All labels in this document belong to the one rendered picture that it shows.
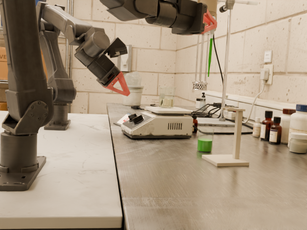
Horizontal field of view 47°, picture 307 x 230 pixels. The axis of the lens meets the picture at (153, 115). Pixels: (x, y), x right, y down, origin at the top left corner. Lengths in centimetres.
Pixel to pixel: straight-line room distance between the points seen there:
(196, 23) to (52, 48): 61
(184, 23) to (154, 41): 272
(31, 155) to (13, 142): 4
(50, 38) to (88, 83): 221
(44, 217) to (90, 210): 6
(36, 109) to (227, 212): 36
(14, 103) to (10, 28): 13
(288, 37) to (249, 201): 102
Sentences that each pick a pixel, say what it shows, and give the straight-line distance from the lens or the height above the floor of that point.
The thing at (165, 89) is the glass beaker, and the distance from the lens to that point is 112.
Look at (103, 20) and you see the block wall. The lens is 355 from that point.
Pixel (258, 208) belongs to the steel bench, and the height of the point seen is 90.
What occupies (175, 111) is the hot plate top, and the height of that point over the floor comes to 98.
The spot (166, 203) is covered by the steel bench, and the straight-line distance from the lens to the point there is 55.
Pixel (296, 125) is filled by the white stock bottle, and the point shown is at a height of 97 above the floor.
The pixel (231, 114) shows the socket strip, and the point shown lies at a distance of 173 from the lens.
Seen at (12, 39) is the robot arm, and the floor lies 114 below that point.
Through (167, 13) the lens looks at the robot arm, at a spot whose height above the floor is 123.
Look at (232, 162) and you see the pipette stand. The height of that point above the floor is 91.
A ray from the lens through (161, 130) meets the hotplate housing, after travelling 108.
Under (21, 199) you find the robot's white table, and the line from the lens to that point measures 57.
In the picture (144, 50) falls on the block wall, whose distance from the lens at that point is 354.
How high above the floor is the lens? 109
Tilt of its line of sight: 6 degrees down
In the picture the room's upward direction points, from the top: 3 degrees clockwise
